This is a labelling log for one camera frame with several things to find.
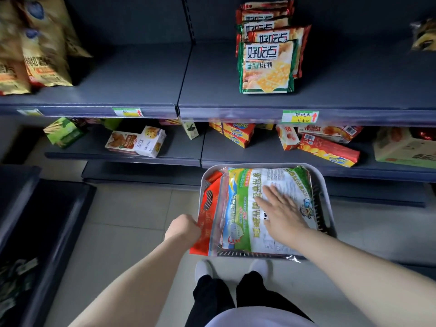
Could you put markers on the stack of yellow red boxes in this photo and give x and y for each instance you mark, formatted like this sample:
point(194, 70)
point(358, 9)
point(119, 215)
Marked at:
point(235, 132)

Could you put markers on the person's left hand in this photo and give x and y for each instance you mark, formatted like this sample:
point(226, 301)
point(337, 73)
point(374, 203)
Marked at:
point(182, 229)

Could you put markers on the person's right forearm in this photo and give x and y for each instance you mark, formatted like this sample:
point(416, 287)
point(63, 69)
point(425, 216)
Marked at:
point(361, 279)

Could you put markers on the yellow chip bag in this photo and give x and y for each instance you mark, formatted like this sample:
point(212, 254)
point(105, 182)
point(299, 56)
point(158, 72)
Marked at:
point(66, 27)
point(47, 61)
point(10, 78)
point(10, 23)

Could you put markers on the pale price tag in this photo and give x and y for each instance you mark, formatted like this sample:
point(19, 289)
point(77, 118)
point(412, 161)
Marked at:
point(30, 112)

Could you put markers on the white shoe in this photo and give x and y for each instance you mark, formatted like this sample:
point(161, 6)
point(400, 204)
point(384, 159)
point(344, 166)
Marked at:
point(259, 267)
point(203, 269)

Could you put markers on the shiny red packet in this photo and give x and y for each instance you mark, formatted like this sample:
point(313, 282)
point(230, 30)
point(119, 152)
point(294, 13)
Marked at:
point(425, 134)

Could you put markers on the dark green packets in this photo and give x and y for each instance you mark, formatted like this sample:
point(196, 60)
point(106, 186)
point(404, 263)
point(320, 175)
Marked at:
point(17, 282)

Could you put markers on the grey plastic basket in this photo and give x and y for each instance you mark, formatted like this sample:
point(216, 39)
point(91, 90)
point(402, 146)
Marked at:
point(322, 200)

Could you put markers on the white red snack box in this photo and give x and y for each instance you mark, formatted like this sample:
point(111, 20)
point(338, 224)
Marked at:
point(337, 131)

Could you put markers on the person's right fingers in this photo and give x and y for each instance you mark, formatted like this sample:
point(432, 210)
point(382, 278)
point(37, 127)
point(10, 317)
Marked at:
point(272, 200)

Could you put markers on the small red white box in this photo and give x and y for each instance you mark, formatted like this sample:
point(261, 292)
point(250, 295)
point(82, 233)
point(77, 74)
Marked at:
point(288, 136)

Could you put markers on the red food packet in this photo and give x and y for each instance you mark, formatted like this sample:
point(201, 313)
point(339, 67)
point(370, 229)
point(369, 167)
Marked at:
point(207, 214)

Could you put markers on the dark grey shelf board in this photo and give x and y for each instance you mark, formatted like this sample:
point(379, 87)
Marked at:
point(112, 85)
point(357, 85)
point(265, 154)
point(177, 151)

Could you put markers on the green white price tag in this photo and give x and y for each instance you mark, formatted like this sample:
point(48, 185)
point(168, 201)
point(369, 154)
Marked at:
point(127, 112)
point(300, 117)

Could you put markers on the dark display bin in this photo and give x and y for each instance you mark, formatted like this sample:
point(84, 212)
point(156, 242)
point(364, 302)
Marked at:
point(44, 228)

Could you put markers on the row of green cracker packets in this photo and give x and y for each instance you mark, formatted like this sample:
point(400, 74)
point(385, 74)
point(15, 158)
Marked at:
point(267, 68)

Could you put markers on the dark shelf upright post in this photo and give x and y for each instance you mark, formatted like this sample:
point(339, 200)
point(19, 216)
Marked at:
point(188, 16)

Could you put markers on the long red snack box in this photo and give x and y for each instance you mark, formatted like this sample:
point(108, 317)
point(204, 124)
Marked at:
point(328, 149)

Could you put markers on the person's left fingers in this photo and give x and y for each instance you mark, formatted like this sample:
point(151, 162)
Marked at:
point(194, 231)

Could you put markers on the green snack box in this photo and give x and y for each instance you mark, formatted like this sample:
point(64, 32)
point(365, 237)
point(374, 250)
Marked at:
point(63, 132)

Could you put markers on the large beige green carton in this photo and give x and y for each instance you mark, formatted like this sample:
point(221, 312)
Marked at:
point(403, 149)

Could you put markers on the small green white box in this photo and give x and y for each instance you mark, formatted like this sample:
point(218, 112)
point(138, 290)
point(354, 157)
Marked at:
point(190, 130)

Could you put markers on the dark grey base shelf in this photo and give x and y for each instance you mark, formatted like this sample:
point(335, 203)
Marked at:
point(136, 173)

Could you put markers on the person's left forearm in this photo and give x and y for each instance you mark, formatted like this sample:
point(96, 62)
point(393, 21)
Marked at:
point(136, 286)

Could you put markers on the person's black trousers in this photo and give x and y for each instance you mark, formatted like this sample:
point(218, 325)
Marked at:
point(211, 299)

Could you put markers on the person's right hand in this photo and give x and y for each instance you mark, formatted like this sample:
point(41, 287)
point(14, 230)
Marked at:
point(284, 217)

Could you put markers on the yellow dark snack bag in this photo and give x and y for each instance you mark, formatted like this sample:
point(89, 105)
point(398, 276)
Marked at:
point(424, 35)

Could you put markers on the orange white cookie box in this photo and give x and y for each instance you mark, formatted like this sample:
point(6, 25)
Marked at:
point(121, 142)

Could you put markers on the person's white shirt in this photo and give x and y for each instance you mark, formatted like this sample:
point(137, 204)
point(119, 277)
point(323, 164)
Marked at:
point(259, 318)

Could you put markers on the large green white food packet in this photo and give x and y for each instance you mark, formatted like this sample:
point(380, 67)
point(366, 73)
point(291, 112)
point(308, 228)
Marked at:
point(245, 214)

